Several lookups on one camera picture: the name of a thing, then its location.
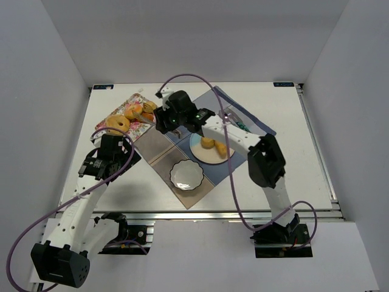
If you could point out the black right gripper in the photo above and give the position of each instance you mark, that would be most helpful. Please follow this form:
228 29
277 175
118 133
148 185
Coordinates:
161 120

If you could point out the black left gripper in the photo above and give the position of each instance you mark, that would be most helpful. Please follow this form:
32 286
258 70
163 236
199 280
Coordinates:
127 156

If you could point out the dark brown muffin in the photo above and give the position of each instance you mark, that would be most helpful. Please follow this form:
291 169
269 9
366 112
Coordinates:
148 116

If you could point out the round golden bun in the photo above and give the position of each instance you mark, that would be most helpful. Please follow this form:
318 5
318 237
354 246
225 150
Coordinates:
207 143

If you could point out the long twisted bread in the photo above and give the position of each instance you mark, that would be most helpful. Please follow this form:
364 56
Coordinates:
221 149

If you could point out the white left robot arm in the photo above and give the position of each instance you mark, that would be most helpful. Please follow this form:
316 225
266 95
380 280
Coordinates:
65 257

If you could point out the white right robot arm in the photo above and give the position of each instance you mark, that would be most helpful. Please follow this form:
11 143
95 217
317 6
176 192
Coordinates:
265 160

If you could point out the round bun on tray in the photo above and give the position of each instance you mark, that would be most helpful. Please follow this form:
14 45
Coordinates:
149 107

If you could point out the plain glazed donut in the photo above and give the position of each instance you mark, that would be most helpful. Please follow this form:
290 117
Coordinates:
118 123

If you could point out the floral serving tray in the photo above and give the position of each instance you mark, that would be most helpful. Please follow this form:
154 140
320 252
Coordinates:
137 128

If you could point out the pink frosted donut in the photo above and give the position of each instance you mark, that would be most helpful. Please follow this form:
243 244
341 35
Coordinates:
132 111

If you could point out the blue and cream plate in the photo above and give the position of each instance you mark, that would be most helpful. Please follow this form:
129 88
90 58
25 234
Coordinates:
208 156

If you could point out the white scalloped bowl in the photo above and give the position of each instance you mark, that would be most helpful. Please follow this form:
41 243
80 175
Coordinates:
186 175

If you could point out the patchwork blue grey placemat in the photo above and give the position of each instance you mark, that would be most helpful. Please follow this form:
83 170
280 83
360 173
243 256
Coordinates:
162 151

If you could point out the blue label left corner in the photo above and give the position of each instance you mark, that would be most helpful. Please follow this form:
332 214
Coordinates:
103 87

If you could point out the blue label corner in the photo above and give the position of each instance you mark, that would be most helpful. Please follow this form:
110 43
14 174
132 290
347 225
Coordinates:
283 84
103 87

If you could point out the blue label right corner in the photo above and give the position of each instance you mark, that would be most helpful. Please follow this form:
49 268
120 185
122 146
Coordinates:
283 84

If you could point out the metal fork green handle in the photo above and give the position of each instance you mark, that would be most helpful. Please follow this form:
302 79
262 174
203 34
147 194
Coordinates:
236 119

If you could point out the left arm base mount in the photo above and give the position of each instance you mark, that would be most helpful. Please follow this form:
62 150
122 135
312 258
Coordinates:
131 239

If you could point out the aluminium table right rail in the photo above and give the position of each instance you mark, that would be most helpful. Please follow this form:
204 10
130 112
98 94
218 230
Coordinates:
321 161

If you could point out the aluminium table rail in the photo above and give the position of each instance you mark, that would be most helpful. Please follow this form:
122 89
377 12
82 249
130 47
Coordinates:
321 161
323 215

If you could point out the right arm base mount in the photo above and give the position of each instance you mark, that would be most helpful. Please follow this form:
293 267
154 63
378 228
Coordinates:
280 242

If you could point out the aluminium table front rail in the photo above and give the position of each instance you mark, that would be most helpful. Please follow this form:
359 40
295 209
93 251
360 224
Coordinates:
323 215

